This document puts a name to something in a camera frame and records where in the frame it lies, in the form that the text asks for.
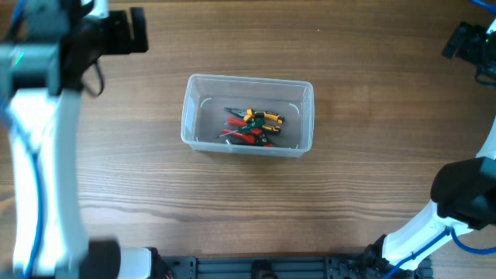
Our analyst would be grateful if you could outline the orange black needle-nose pliers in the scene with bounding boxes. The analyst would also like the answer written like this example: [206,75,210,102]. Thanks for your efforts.
[225,108,285,124]

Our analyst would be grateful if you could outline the green handle screwdriver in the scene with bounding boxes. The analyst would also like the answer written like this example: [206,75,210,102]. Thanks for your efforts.
[218,118,266,137]

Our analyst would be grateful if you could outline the red handle wire stripper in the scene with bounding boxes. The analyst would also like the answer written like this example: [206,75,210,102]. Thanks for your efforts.
[222,124,270,141]

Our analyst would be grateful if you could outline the black red screwdriver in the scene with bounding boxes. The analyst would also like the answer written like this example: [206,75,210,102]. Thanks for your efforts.
[232,139,274,147]

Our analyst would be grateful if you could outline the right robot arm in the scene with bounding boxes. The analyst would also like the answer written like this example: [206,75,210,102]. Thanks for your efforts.
[360,22,495,278]

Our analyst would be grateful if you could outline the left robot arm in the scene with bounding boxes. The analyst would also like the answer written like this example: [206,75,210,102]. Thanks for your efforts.
[1,0,167,278]

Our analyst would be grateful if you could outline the clear plastic container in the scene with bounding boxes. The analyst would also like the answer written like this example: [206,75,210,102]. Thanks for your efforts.
[181,74,315,157]

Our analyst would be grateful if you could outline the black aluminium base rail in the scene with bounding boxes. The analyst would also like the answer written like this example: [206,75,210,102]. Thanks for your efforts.
[154,253,433,279]

